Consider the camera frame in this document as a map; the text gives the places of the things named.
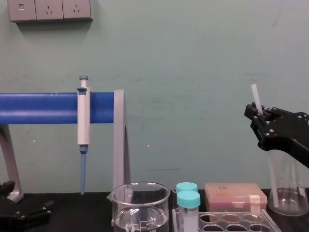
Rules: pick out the grey stand leg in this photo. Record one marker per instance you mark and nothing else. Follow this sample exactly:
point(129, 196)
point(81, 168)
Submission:
point(119, 140)
point(12, 169)

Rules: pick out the grey wall socket panel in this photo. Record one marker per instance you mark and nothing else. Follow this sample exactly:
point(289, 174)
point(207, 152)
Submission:
point(49, 9)

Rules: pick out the white stirring rod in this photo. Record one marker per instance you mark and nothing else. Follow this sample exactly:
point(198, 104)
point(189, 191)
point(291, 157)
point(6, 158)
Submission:
point(256, 96)

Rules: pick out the pink pipette tip box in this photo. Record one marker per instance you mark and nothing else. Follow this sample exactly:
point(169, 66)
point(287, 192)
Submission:
point(229, 195)

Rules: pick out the teal capped sample tube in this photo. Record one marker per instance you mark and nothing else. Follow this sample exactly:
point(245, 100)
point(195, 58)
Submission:
point(188, 201)
point(186, 186)

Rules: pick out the blue stand crossbar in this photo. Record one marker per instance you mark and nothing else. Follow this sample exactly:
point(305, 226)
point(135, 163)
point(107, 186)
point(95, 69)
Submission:
point(38, 107)

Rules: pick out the clear plastic tube rack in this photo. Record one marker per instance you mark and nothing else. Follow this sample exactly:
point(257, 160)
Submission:
point(241, 222)

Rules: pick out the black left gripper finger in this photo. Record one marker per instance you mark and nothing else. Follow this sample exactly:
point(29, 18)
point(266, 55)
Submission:
point(36, 211)
point(6, 189)

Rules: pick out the beige tape strip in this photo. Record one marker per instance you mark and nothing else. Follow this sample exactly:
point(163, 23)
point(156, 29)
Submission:
point(254, 201)

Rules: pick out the clear glass conical flask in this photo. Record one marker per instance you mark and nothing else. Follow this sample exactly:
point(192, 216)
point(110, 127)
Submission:
point(289, 198)

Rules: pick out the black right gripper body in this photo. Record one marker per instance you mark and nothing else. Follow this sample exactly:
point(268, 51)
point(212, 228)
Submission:
point(292, 128)

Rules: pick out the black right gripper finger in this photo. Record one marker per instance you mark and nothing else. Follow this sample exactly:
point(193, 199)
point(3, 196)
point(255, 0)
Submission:
point(262, 135)
point(277, 112)

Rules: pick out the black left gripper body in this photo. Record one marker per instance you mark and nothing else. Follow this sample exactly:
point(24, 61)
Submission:
point(7, 223)

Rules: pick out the white and blue pipette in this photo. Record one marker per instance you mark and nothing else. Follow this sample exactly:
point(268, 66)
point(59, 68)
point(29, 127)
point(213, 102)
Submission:
point(83, 120)

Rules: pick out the clear glass beaker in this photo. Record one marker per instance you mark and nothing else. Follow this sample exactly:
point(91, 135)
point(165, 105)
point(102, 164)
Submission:
point(141, 207)

